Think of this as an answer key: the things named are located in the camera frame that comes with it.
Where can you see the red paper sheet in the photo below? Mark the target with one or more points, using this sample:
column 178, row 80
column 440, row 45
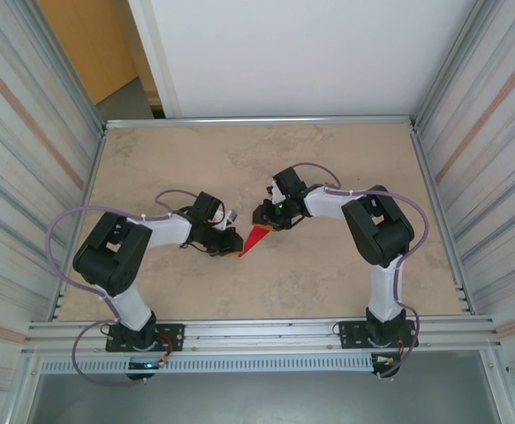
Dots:
column 255, row 238

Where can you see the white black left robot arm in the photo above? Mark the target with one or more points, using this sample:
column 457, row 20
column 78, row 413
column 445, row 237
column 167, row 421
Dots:
column 129, row 305

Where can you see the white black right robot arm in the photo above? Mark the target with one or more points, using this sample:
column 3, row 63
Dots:
column 385, row 291

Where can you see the aluminium table crossbar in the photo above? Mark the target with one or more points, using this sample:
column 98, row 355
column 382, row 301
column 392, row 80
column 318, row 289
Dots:
column 261, row 122

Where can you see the black electronics module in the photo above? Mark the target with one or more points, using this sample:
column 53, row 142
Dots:
column 140, row 376
column 383, row 373

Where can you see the orange wooden door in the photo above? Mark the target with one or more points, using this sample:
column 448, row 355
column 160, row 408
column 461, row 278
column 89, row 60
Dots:
column 89, row 44

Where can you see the wide aluminium mounting rail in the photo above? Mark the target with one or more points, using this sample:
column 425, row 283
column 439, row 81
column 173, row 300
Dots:
column 261, row 338

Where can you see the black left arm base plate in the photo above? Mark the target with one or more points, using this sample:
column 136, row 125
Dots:
column 173, row 336

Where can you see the aluminium table side rail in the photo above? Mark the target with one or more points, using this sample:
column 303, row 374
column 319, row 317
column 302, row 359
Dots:
column 431, row 185
column 93, row 176

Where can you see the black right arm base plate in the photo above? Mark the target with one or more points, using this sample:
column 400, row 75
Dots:
column 350, row 333

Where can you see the white door frame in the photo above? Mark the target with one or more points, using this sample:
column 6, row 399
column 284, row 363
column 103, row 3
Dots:
column 155, row 53

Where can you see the aluminium upright post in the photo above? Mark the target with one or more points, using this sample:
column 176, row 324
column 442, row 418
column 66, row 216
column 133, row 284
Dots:
column 453, row 57
column 69, row 57

